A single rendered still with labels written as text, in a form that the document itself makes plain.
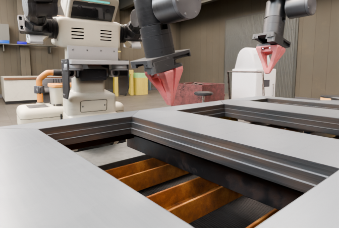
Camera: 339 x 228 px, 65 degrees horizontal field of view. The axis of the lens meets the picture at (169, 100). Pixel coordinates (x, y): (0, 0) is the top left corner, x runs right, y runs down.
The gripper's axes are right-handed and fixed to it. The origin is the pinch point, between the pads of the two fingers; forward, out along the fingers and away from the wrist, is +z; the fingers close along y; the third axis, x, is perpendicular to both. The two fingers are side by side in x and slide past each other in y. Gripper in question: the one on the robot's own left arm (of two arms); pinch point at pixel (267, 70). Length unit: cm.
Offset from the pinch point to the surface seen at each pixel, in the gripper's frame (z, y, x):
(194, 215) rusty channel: 37.5, -21.7, -0.1
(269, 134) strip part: 17.5, -11.8, -9.5
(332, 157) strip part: 19.5, -17.8, -24.1
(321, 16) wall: -343, 728, 279
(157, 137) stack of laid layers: 23.1, -23.2, 15.1
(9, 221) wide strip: 29, -61, -11
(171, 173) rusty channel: 33.7, -11.8, 19.8
